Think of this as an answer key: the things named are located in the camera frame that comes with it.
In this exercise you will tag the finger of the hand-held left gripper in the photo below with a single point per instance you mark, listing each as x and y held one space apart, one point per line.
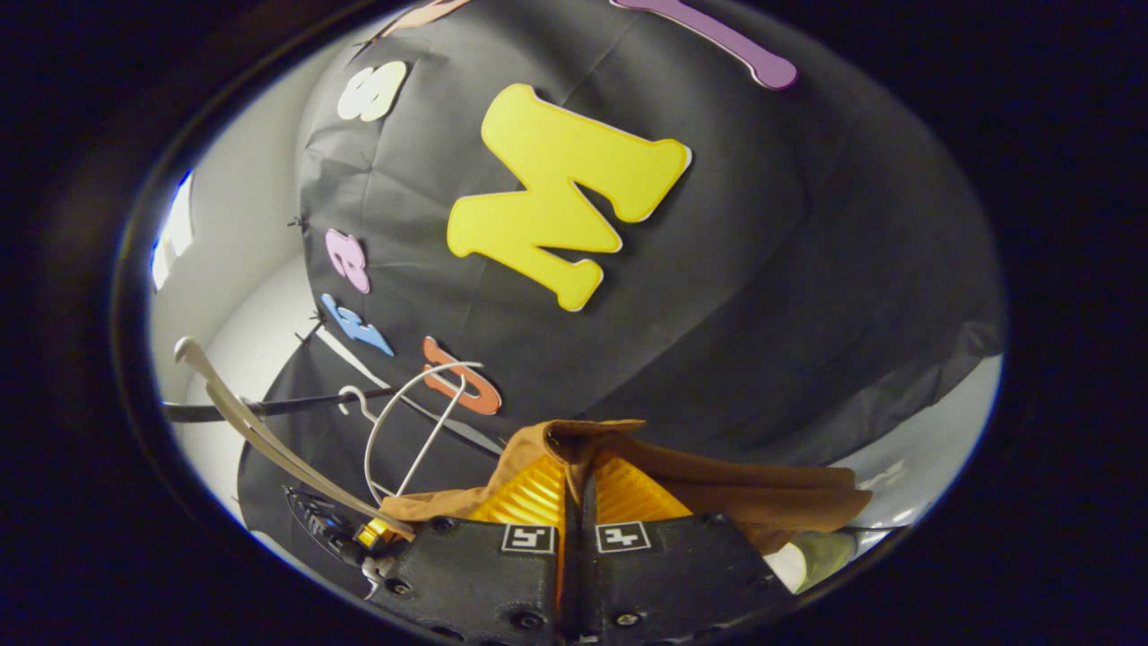
336 525

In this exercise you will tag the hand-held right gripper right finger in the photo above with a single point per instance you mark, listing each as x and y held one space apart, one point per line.
682 579

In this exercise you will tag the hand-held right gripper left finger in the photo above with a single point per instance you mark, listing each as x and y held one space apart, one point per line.
475 579

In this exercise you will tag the brown shirt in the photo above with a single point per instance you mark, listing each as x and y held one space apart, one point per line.
735 489

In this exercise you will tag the white clothes hanger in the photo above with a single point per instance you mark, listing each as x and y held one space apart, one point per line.
260 440
369 449

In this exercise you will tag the black clothes rail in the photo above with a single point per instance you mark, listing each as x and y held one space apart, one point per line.
269 405

